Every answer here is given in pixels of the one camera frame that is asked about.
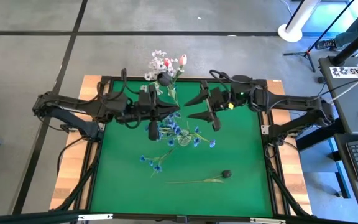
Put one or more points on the person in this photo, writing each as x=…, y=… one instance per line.
x=346, y=39

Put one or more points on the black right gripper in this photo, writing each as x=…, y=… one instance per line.
x=221, y=99

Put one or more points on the black tripod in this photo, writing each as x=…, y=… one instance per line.
x=307, y=54

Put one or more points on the clear glass vase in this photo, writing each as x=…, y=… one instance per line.
x=184, y=140

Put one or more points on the sparse blue flower sprig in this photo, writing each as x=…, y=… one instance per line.
x=157, y=168

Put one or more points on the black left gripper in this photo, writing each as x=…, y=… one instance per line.
x=145, y=105

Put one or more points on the green table mat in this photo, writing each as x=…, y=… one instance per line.
x=129, y=193

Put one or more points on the dense blue flower bunch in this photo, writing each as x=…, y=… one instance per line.
x=174, y=126

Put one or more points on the black pole stand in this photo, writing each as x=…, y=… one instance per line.
x=353, y=43

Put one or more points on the white printed label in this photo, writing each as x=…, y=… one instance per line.
x=342, y=71

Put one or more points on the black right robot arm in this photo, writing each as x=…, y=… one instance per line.
x=291, y=102

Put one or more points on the white round pillar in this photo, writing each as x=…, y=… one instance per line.
x=291, y=32

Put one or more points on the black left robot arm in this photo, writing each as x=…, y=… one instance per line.
x=73, y=107

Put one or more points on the black aluminium table frame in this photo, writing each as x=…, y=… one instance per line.
x=141, y=216

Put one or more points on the pale pink artificial tulip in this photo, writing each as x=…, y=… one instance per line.
x=182, y=59

